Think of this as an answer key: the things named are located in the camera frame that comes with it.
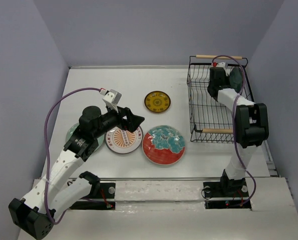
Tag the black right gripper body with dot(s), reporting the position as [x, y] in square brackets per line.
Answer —
[227, 77]

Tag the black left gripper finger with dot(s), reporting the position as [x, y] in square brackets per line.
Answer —
[124, 113]
[133, 122]

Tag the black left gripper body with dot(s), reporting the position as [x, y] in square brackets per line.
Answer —
[110, 120]

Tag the dark teal blossom plate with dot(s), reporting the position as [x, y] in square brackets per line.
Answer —
[236, 79]

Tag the small yellow brown plate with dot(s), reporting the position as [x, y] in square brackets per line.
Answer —
[157, 102]

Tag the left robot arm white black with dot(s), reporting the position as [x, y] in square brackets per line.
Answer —
[37, 212]

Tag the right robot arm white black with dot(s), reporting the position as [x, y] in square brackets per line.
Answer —
[250, 128]

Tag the light green flower plate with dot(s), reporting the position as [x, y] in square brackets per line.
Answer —
[73, 128]

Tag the white sunburst pattern plate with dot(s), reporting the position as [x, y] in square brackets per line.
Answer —
[122, 141]

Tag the red teal floral plate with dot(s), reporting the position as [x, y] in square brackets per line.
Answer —
[163, 145]

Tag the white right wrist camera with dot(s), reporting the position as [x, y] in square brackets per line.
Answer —
[220, 65]

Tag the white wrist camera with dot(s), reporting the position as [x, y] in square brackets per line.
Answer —
[220, 65]
[111, 98]

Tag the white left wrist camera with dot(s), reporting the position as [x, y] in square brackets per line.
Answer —
[111, 98]

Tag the black wire dish rack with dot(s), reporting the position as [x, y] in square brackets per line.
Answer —
[210, 121]

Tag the metal table rail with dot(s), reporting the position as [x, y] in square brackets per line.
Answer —
[174, 178]

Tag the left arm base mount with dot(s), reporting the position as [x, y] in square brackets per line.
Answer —
[101, 200]

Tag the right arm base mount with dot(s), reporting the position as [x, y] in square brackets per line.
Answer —
[216, 198]

